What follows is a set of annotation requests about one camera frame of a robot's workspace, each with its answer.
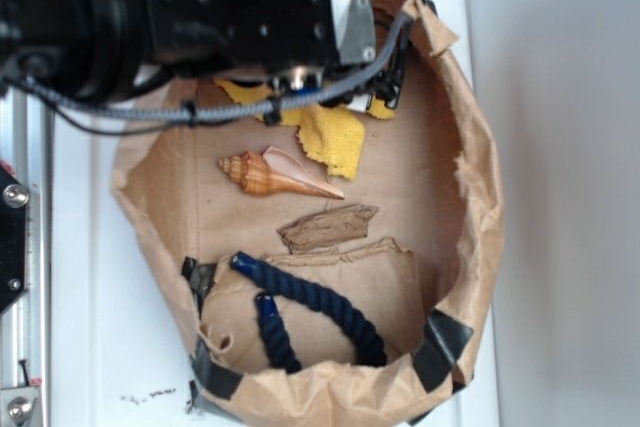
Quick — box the yellow cloth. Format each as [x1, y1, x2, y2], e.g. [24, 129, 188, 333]
[213, 79, 396, 181]

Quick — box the dark blue rope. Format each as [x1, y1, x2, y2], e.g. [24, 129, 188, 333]
[229, 250, 388, 374]

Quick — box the brown paper bag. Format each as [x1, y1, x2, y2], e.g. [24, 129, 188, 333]
[112, 0, 504, 426]

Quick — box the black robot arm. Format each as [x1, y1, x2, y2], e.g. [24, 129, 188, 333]
[1, 0, 412, 123]

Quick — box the white plastic tray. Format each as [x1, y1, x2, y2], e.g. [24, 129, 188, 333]
[50, 0, 499, 426]

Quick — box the orange conch seashell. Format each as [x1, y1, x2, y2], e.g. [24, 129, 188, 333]
[218, 146, 345, 200]

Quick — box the black metal bracket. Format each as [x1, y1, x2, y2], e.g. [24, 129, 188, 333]
[0, 161, 30, 315]

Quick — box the aluminium frame rail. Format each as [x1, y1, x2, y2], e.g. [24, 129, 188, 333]
[1, 90, 52, 426]

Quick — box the brown driftwood piece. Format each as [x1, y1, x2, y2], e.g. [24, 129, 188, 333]
[277, 204, 379, 254]

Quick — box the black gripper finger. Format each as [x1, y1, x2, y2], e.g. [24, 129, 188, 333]
[349, 23, 411, 110]

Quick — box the grey braided cable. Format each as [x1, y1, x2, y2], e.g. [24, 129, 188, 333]
[19, 14, 414, 126]

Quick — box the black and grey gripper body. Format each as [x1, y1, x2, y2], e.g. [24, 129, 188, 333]
[147, 0, 376, 82]

